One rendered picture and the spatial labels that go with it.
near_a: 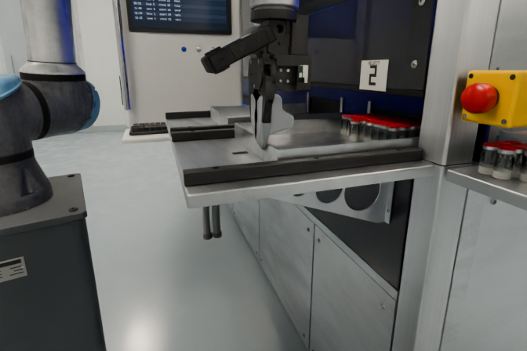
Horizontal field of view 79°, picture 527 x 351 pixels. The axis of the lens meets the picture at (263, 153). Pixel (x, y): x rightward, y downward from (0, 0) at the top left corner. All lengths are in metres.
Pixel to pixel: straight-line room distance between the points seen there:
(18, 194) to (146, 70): 0.81
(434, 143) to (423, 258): 0.21
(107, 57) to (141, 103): 4.60
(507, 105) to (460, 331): 0.49
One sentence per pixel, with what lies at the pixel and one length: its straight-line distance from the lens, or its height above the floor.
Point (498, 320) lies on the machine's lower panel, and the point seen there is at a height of 0.51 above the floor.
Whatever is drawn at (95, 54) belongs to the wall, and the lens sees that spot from 6.00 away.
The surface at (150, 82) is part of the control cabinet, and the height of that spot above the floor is 0.98.
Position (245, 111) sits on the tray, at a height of 0.89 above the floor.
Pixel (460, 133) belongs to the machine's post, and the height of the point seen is 0.93.
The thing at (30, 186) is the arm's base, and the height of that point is 0.83.
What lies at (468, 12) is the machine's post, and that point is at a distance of 0.57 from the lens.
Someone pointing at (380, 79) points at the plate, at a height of 1.01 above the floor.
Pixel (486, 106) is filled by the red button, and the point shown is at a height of 0.99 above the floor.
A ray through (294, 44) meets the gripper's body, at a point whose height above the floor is 1.07.
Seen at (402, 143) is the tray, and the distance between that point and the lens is 0.60.
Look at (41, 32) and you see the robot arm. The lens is 0.77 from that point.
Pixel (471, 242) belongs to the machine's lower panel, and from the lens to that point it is 0.71.
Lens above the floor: 1.03
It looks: 15 degrees down
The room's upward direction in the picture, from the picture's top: straight up
